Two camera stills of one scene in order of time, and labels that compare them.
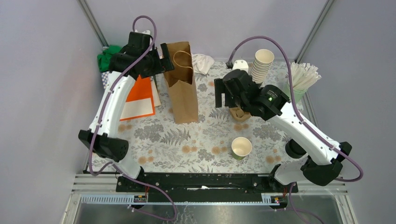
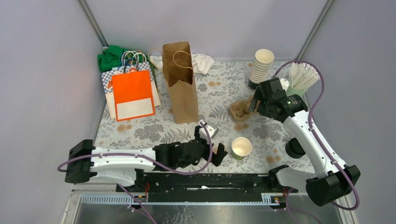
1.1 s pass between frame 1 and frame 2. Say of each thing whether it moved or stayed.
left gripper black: moved
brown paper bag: stayed
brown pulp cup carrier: stayed
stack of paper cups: stayed
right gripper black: moved
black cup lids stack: stayed
